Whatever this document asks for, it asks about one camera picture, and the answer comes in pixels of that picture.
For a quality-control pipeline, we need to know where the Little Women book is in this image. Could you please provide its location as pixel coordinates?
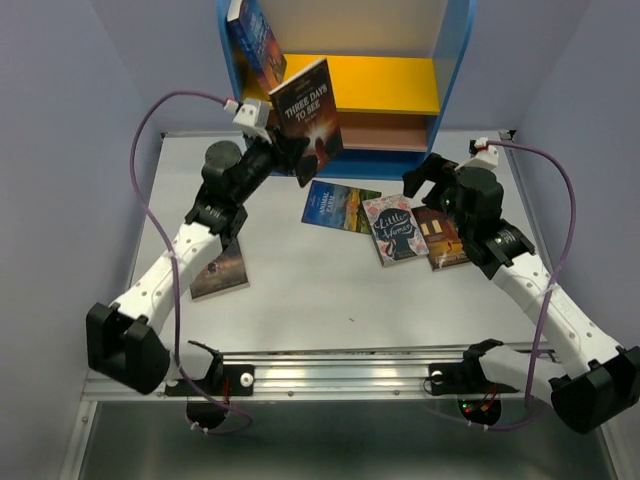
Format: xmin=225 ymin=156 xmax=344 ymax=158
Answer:
xmin=362 ymin=194 xmax=428 ymax=267

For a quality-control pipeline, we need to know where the aluminium rail frame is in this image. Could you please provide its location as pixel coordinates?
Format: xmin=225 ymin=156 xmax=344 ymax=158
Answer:
xmin=62 ymin=129 xmax=624 ymax=480

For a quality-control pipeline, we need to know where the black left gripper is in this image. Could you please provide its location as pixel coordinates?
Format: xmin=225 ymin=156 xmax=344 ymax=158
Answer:
xmin=232 ymin=123 xmax=309 ymax=204

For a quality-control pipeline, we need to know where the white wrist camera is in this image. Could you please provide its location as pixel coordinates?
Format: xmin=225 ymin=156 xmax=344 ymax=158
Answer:
xmin=223 ymin=98 xmax=270 ymax=136
xmin=466 ymin=137 xmax=499 ymax=171

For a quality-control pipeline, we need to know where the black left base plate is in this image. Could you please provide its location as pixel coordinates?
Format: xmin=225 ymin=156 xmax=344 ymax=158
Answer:
xmin=164 ymin=363 xmax=255 ymax=398

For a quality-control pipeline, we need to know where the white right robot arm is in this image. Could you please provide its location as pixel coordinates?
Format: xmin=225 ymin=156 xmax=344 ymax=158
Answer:
xmin=402 ymin=154 xmax=639 ymax=434

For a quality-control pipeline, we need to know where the Animal Farm book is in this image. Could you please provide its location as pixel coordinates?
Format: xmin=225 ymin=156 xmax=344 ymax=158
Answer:
xmin=301 ymin=180 xmax=381 ymax=235

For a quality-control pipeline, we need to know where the blue bookshelf with coloured shelves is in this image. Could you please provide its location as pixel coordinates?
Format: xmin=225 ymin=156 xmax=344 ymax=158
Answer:
xmin=216 ymin=1 xmax=477 ymax=179

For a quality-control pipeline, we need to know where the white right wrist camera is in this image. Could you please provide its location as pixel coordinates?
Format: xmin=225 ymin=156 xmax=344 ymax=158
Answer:
xmin=466 ymin=137 xmax=499 ymax=171

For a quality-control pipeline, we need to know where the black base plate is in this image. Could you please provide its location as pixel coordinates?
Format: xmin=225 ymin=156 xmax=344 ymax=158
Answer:
xmin=426 ymin=361 xmax=494 ymax=396
xmin=164 ymin=363 xmax=255 ymax=398

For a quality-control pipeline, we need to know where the Three Days to See book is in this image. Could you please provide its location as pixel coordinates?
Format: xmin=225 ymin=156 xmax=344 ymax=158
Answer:
xmin=269 ymin=57 xmax=343 ymax=175

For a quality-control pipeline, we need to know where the dark purple cover book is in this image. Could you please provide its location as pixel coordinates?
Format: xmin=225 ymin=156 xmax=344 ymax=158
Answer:
xmin=190 ymin=239 xmax=249 ymax=300

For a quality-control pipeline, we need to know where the Jane Eyre blue book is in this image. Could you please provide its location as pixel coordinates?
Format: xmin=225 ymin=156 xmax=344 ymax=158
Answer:
xmin=226 ymin=0 xmax=287 ymax=94

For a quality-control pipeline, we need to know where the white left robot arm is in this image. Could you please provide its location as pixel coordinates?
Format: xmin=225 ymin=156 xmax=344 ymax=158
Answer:
xmin=86 ymin=129 xmax=317 ymax=394

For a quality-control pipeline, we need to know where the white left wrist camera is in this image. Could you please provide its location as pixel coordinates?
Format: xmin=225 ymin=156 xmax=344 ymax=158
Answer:
xmin=223 ymin=98 xmax=270 ymax=136

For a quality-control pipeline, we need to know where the Kate DiCamillo dark book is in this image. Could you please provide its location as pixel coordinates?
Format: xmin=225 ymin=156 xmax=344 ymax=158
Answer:
xmin=412 ymin=206 xmax=470 ymax=271

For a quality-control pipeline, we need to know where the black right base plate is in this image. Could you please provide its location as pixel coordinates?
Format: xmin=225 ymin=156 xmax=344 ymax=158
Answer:
xmin=426 ymin=361 xmax=494 ymax=396

